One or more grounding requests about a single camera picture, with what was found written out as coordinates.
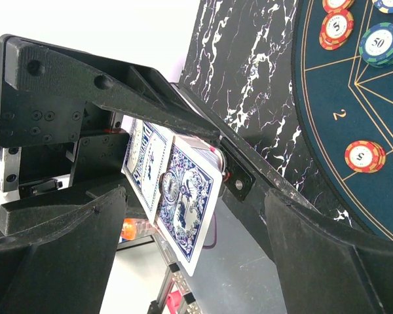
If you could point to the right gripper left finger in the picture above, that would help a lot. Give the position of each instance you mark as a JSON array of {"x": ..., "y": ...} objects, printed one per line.
[{"x": 63, "y": 265}]

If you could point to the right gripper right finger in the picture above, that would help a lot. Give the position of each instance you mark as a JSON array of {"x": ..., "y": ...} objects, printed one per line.
[{"x": 324, "y": 266}]

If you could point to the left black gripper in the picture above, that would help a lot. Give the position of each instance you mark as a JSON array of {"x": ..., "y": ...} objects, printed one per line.
[{"x": 61, "y": 114}]

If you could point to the blue playing card deck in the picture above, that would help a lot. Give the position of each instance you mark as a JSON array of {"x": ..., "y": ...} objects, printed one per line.
[{"x": 147, "y": 157}]

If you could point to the orange poker chip stack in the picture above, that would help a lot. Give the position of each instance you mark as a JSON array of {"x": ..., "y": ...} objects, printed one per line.
[{"x": 365, "y": 156}]

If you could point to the green poker chip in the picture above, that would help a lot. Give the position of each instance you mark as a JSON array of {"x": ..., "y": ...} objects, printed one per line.
[{"x": 376, "y": 45}]

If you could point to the blue-backed playing cards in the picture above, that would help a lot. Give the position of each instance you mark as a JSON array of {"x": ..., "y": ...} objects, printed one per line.
[{"x": 189, "y": 191}]

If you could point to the white-blue poker chip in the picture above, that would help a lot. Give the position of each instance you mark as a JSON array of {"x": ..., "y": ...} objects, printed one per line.
[{"x": 384, "y": 6}]

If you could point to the round blue poker mat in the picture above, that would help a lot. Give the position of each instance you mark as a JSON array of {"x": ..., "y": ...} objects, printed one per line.
[{"x": 341, "y": 99}]

